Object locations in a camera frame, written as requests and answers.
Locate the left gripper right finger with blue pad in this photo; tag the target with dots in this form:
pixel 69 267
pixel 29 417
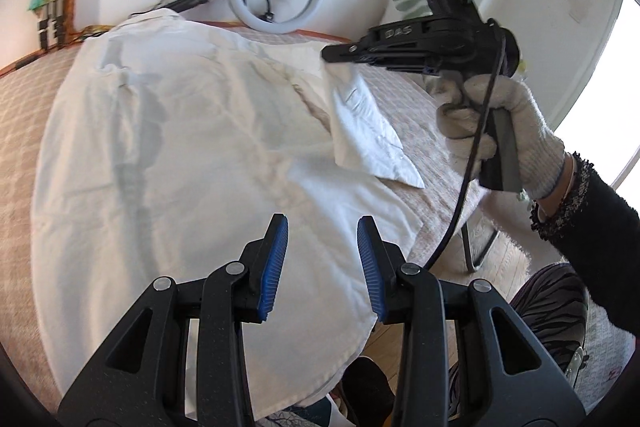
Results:
pixel 404 293

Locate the orange wooden bed frame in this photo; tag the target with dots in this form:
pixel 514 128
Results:
pixel 156 37

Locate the beige plaid bed blanket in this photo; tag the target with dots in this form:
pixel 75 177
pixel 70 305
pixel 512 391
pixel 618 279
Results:
pixel 435 146

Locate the right forearm black sleeve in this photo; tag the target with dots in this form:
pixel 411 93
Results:
pixel 598 233

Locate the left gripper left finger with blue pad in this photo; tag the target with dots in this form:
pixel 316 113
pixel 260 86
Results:
pixel 242 291

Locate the right hand grey knit glove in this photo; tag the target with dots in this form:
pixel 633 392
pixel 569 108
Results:
pixel 543 164

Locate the white shirt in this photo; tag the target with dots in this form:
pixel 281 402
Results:
pixel 200 166

